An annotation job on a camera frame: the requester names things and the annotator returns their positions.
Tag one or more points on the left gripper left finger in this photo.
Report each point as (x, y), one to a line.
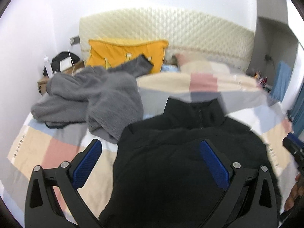
(42, 208)

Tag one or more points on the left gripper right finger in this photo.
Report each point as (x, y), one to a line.
(232, 177)

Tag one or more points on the black puffer jacket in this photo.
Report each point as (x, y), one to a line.
(162, 177)

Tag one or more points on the person right hand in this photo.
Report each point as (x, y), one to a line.
(296, 191)

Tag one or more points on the blue curtain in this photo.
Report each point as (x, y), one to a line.
(296, 114)

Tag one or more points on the patchwork checkered duvet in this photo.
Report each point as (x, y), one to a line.
(239, 95)

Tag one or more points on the blue towel on chair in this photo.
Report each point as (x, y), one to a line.
(281, 81)

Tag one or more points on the grey fleece garment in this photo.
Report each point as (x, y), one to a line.
(107, 100)

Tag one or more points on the white plastic bottle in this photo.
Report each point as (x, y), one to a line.
(48, 67)

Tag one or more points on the pink pillow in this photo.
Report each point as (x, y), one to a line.
(187, 57)

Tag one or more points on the black bag on nightstand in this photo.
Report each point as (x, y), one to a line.
(55, 62)

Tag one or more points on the cream quilted headboard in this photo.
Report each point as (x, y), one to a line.
(185, 30)

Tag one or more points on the yellow pillow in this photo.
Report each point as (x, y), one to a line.
(111, 52)

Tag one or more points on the wall socket panel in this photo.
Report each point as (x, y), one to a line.
(75, 40)

